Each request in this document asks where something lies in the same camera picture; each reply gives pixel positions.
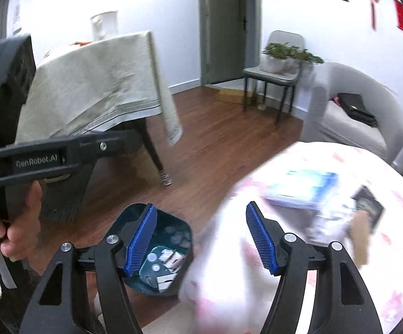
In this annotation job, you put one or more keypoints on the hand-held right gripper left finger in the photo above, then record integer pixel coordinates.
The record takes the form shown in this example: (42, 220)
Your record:
(142, 240)

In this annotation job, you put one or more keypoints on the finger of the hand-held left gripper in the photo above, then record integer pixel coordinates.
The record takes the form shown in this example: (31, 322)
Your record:
(111, 144)

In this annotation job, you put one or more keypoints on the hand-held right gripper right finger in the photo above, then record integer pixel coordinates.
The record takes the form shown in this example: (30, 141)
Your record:
(262, 240)

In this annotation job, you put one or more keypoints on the dark teal trash bin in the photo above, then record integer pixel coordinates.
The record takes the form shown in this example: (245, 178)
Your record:
(182, 224)

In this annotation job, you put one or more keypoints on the person's left hand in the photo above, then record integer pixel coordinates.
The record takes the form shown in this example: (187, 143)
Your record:
(20, 222)

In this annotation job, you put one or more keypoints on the dark wooden table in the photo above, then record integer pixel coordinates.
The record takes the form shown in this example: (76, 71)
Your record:
(156, 153)

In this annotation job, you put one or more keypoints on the pink printed tablecloth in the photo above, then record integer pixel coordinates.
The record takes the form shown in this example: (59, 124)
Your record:
(222, 285)

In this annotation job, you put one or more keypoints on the beige table cloth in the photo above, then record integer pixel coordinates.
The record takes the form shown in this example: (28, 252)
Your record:
(93, 83)

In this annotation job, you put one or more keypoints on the blue white plastic packet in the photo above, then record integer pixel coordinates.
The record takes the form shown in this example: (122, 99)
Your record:
(302, 188)

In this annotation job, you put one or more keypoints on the brown cardboard tube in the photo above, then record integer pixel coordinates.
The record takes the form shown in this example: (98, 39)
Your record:
(361, 240)

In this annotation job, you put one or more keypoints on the black packet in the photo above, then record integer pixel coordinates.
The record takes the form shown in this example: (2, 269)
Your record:
(370, 203)

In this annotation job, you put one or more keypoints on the white pitcher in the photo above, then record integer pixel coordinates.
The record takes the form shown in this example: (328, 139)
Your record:
(104, 24)

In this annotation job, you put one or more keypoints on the grey armchair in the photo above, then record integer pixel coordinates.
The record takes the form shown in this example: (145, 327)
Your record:
(347, 132)

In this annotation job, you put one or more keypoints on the grey door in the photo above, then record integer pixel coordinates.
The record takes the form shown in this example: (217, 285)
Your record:
(227, 41)

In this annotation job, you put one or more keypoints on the black bag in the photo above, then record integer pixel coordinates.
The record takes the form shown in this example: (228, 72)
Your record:
(356, 108)

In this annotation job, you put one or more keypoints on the grey dining chair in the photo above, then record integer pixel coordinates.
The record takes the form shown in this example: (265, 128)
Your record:
(284, 38)

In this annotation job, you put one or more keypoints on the red wall scroll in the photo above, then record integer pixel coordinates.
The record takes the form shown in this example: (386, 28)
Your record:
(402, 16)

